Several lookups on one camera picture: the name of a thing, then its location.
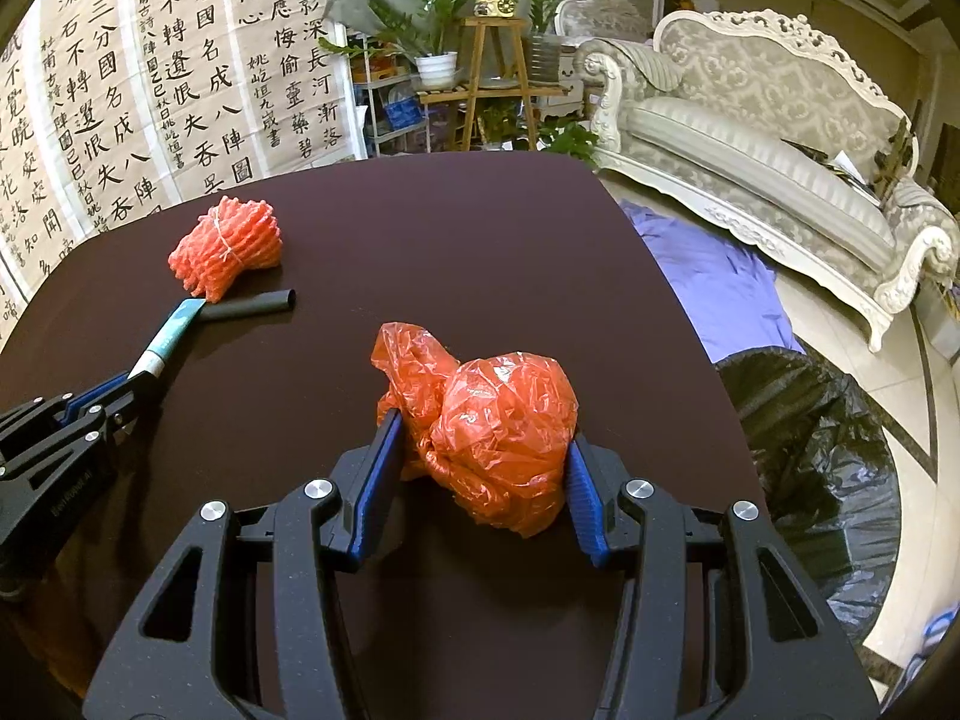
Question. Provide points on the row of calligraphy sheets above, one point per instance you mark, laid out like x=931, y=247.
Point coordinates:
x=112, y=90

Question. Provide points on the black plastic tube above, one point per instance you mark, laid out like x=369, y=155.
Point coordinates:
x=255, y=304

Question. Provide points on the plant in glass vase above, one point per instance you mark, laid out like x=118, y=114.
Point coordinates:
x=544, y=56

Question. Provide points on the red plastic bag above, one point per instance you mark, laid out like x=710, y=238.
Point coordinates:
x=495, y=420

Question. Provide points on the ornate grey sofa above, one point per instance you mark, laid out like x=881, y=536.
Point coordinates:
x=750, y=142

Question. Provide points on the blue slipper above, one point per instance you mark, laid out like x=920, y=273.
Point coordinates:
x=926, y=645

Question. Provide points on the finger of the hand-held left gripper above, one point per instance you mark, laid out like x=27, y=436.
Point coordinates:
x=94, y=394
x=112, y=420

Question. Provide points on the wooden model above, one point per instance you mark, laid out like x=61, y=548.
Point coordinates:
x=896, y=154

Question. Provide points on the purple cloth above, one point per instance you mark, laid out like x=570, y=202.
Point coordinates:
x=712, y=277

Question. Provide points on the papers on sofa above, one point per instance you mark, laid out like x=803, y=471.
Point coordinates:
x=832, y=165

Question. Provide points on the ornate grey armchair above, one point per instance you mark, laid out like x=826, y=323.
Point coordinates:
x=600, y=15

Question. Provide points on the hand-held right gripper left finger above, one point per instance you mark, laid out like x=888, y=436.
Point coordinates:
x=375, y=480

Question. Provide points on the wooden plant stand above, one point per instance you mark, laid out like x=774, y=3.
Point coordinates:
x=495, y=24

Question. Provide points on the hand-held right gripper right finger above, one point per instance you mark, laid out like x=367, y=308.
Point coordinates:
x=585, y=495

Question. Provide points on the small green floor plant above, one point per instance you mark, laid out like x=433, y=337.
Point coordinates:
x=570, y=139

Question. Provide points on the trash bin with black liner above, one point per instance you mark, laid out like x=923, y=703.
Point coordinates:
x=810, y=450

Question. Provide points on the red foam fruit net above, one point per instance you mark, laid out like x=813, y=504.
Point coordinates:
x=232, y=240

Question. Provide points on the blue squeeze tube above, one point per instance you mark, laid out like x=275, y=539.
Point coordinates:
x=169, y=337

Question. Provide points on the plant in white pot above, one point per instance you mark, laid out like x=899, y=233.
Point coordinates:
x=436, y=67

